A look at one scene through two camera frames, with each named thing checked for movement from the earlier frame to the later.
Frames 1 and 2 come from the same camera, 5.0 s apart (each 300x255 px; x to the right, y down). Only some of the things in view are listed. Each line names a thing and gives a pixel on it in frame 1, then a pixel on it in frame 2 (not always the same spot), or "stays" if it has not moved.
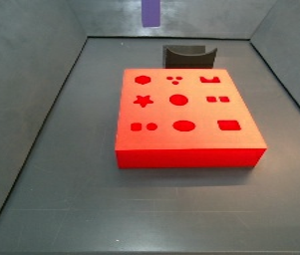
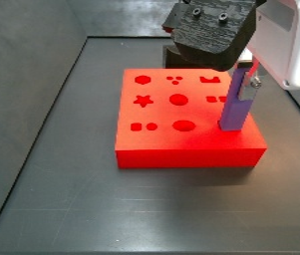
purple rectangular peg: x=150 y=13 to x=235 y=108
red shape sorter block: x=182 y=118 stays
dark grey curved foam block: x=187 y=57 stays
